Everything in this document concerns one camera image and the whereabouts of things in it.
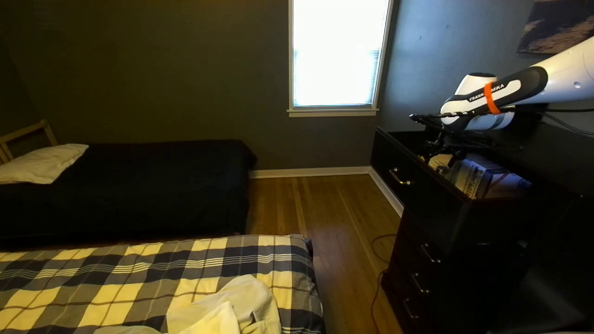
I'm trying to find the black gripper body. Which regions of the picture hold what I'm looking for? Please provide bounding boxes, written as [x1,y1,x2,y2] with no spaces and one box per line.
[410,113,490,162]

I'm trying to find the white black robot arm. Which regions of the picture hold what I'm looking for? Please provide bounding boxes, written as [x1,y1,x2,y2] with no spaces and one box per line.
[410,37,594,149]

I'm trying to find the open black dresser drawer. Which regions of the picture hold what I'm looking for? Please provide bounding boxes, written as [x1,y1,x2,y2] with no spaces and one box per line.
[371,130,542,262]

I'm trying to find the black wooden dresser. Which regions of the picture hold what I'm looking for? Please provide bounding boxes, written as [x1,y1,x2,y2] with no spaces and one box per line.
[371,115,594,334]

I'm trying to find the white cloth on bed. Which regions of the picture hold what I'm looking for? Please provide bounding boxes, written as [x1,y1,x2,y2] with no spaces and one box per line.
[109,275,284,334]

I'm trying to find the dark blanket bed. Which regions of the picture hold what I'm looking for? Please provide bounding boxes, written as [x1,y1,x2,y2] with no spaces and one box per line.
[0,139,256,249]

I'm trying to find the plaid blue yellow bed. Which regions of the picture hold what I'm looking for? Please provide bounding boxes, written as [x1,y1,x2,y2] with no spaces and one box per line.
[0,236,325,334]

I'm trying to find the white pillow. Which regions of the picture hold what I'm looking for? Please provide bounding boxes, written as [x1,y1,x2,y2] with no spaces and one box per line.
[0,143,87,186]

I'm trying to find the wooden bed headboard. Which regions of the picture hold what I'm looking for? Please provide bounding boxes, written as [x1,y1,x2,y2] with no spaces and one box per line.
[0,119,57,164]

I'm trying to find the bright window white frame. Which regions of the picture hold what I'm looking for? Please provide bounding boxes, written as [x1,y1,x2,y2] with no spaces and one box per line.
[288,0,395,117]

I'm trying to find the black floor cable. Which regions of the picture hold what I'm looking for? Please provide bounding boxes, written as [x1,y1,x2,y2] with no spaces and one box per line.
[367,232,401,334]

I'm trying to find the wall picture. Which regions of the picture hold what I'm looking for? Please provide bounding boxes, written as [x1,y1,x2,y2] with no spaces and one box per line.
[518,0,594,56]

